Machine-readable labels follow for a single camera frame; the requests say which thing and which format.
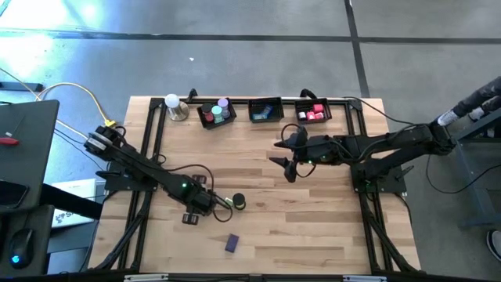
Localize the purple sand hourglass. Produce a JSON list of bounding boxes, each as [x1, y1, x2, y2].
[[217, 97, 231, 119]]

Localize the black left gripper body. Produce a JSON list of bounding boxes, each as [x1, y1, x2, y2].
[[178, 184, 215, 215]]

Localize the grey-blue metal cart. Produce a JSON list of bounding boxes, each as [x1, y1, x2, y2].
[[449, 107, 501, 230]]

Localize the black desk support bar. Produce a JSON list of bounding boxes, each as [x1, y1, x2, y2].
[[38, 183, 105, 221]]

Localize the green sand black-capped hourglass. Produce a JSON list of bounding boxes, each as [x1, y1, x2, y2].
[[231, 192, 247, 212]]

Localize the dark grey desk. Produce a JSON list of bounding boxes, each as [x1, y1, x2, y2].
[[0, 99, 60, 215]]

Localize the person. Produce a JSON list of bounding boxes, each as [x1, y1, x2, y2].
[[436, 76, 501, 127]]

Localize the red-handled screwdriver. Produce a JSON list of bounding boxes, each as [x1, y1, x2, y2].
[[0, 117, 25, 147]]

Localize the black desk surface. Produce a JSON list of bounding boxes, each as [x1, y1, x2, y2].
[[0, 203, 56, 277]]

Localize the black phone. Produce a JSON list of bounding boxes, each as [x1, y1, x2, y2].
[[0, 179, 30, 209]]

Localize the indigo rectangular plastic case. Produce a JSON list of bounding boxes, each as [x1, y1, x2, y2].
[[224, 233, 240, 254]]

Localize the black slotted plastic basket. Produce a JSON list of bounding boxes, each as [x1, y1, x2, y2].
[[196, 97, 238, 131], [247, 96, 286, 125], [294, 97, 333, 125]]

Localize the white globe brass lamp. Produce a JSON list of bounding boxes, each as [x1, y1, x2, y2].
[[163, 92, 191, 122]]

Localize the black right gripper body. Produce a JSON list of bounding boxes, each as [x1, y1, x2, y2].
[[293, 135, 345, 165]]

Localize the white printed box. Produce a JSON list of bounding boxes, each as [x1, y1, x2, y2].
[[49, 178, 99, 230]]

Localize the black floor bar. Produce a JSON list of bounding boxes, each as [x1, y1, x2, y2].
[[0, 81, 45, 93]]

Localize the yellow network cable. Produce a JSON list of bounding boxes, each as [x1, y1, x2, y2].
[[0, 67, 117, 129]]

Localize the silver metal bracket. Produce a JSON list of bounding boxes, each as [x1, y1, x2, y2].
[[342, 275, 389, 282], [123, 273, 170, 282]]

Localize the red sand black-capped hourglass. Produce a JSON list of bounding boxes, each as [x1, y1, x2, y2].
[[200, 102, 214, 123]]

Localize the black computer mouse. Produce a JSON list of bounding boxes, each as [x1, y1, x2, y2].
[[6, 227, 34, 270]]

